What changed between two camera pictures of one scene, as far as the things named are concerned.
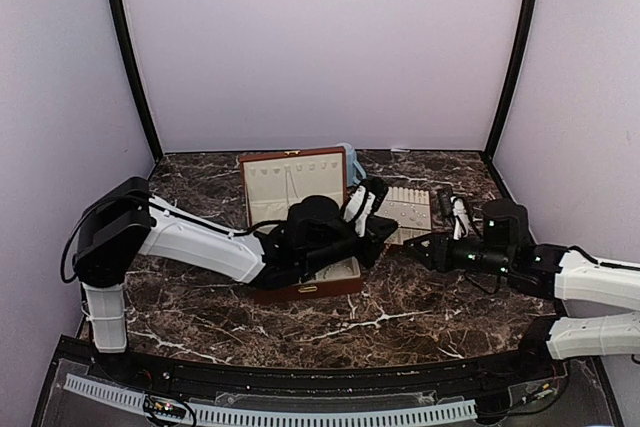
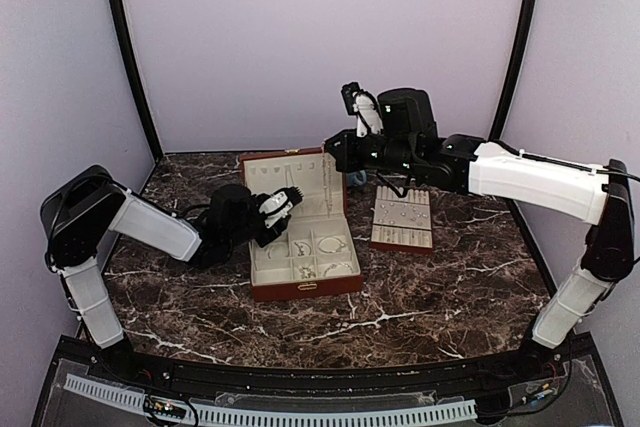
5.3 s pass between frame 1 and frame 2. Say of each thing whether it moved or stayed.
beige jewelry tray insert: stayed
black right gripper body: moved
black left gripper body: moved
